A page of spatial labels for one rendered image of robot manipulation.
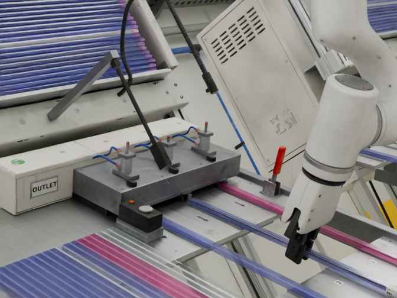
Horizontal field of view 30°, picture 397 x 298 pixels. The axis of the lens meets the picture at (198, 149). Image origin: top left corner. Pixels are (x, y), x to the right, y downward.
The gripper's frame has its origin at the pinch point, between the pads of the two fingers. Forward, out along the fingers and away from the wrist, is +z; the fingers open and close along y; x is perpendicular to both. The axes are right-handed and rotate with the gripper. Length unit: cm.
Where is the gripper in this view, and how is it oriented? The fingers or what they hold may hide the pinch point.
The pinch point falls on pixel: (299, 248)
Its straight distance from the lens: 130.9
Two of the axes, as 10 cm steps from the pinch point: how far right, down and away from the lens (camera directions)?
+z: -2.1, 8.7, 4.4
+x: 7.2, 4.4, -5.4
